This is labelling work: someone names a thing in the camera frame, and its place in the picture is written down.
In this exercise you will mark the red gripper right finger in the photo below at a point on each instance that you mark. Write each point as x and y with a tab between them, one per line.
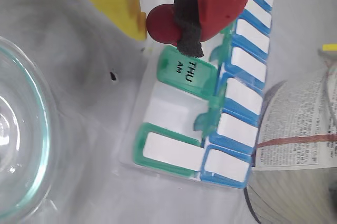
223	2

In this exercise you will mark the small yellow block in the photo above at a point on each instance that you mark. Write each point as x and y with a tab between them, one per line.
330	47

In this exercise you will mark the newspaper sheet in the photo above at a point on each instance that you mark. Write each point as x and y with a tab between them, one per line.
295	118

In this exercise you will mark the weekly pill organizer box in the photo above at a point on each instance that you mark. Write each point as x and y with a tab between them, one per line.
171	150

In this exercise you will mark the white ribbed container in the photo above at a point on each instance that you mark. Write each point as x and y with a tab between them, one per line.
295	197

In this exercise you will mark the white tablecloth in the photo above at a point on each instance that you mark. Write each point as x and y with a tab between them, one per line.
92	102

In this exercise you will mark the glass bowl for green balls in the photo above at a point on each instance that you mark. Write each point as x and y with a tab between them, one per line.
39	142

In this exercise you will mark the red ball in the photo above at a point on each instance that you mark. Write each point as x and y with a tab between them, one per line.
160	23

